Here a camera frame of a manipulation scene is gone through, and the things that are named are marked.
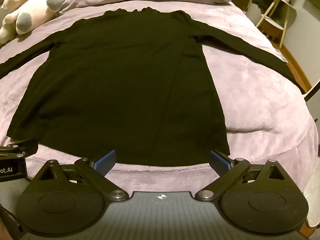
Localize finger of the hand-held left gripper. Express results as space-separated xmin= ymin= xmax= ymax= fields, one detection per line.
xmin=0 ymin=140 xmax=38 ymax=158

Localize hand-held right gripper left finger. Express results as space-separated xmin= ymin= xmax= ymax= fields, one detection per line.
xmin=33 ymin=149 xmax=128 ymax=202

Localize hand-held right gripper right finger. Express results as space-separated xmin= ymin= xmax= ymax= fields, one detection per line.
xmin=195 ymin=149 xmax=288 ymax=202

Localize black long-sleeve shirt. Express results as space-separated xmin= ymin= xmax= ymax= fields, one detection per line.
xmin=0 ymin=8 xmax=307 ymax=166

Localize pile of black clothes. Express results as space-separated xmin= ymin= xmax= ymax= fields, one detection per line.
xmin=252 ymin=0 xmax=271 ymax=13

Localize white bathroom scale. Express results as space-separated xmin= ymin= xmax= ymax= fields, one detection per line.
xmin=274 ymin=49 xmax=288 ymax=62

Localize round stool with white top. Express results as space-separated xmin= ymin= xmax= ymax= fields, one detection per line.
xmin=260 ymin=16 xmax=286 ymax=41

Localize pale pink plush toy grey paws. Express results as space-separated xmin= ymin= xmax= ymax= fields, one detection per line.
xmin=0 ymin=0 xmax=75 ymax=44

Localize side table with yellow legs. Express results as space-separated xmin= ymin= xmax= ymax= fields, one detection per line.
xmin=255 ymin=0 xmax=293 ymax=48

